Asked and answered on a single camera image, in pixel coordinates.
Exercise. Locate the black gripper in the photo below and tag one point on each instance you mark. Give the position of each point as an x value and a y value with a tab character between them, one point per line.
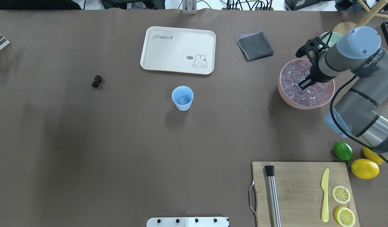
315	73

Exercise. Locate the mint green bowl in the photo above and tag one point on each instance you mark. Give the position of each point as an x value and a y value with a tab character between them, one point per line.
331	38

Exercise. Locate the yellow lemon near lime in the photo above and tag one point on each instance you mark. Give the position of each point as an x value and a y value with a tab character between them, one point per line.
372	156

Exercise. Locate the grey folded cloth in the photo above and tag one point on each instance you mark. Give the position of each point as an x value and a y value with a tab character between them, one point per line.
254	46

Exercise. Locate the dark cherries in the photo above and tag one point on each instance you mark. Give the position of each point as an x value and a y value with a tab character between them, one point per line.
96	81

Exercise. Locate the pink bowl of ice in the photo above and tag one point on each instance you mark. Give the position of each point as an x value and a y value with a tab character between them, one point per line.
312	97

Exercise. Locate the cream rabbit tray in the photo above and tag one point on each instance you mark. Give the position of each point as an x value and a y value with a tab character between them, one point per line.
178	50

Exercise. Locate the lemon half slice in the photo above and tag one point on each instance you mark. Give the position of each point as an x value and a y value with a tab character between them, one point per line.
341	194
344	217

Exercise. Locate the clear ice cube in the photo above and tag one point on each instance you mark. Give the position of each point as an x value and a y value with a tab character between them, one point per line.
182	100

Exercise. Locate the wooden cutting board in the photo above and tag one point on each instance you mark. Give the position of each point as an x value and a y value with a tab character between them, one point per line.
299	192

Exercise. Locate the yellow lemon front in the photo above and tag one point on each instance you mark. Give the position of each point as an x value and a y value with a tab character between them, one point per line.
365	169

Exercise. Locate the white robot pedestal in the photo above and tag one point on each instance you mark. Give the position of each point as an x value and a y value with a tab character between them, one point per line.
188	222

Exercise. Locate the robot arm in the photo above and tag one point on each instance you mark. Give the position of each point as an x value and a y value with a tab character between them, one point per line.
354	115

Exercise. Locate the steel muddler black tip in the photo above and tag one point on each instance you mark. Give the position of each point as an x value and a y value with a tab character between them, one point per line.
270	174

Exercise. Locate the yellow plastic knife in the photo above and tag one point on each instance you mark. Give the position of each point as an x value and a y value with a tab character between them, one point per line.
325	201

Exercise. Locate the green lime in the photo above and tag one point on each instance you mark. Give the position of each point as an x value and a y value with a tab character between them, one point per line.
343	151

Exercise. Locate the blue plastic cup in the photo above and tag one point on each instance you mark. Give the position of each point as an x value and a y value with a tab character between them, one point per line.
182	91

